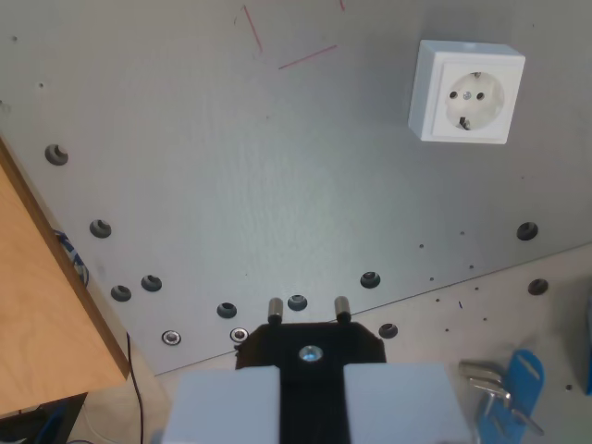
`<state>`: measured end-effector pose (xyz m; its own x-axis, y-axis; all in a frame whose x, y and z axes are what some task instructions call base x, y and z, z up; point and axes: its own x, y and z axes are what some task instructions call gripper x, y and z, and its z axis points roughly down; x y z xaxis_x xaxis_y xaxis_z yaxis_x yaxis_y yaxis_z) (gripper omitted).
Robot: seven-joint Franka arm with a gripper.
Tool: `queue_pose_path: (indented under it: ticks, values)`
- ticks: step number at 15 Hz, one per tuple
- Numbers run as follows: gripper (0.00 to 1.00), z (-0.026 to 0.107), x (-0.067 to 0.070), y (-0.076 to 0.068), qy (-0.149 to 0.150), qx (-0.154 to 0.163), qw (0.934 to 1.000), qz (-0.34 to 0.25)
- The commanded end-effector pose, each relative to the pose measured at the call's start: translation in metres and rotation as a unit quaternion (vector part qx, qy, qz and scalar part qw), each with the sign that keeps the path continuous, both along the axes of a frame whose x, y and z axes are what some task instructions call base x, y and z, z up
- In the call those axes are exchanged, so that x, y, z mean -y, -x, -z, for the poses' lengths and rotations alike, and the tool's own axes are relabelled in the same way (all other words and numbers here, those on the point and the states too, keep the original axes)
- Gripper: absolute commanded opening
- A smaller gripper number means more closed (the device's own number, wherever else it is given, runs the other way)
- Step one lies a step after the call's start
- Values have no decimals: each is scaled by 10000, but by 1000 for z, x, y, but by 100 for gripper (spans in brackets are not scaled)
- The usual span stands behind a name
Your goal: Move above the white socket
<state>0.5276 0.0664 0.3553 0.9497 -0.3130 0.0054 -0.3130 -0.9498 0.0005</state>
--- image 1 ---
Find light wooden board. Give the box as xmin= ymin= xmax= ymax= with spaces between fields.
xmin=0 ymin=134 xmax=131 ymax=413

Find black frame under board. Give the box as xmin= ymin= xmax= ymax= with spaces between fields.
xmin=0 ymin=391 xmax=90 ymax=444

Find black plug with metal pins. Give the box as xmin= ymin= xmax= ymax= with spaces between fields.
xmin=234 ymin=295 xmax=388 ymax=444

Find white wall socket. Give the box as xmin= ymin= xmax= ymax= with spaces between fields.
xmin=407 ymin=39 xmax=527 ymax=146

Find blue cable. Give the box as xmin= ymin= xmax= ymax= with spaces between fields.
xmin=51 ymin=228 xmax=93 ymax=284

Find thin black cable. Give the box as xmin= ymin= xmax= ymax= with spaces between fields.
xmin=126 ymin=331 xmax=145 ymax=444

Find silver hex keys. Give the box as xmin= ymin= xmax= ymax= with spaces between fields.
xmin=458 ymin=360 xmax=546 ymax=437

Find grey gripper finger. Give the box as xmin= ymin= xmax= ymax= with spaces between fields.
xmin=164 ymin=363 xmax=282 ymax=444
xmin=342 ymin=362 xmax=473 ymax=444

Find blue and metal clamp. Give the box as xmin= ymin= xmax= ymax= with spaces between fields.
xmin=475 ymin=349 xmax=546 ymax=444

